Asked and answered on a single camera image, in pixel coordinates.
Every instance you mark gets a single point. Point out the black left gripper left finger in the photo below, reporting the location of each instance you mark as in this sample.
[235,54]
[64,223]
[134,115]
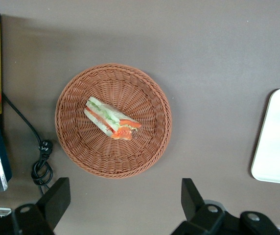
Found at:
[54,198]

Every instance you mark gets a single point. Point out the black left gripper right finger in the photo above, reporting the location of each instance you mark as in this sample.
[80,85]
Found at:
[191,200]

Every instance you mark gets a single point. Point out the plastic-wrapped triangle sandwich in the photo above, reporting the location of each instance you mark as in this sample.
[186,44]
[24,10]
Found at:
[110,117]

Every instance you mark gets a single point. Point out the round brown wicker basket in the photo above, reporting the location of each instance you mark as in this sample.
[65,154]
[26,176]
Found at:
[140,156]

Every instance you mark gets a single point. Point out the cream plastic tray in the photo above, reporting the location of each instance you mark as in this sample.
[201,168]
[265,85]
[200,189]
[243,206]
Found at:
[277,139]

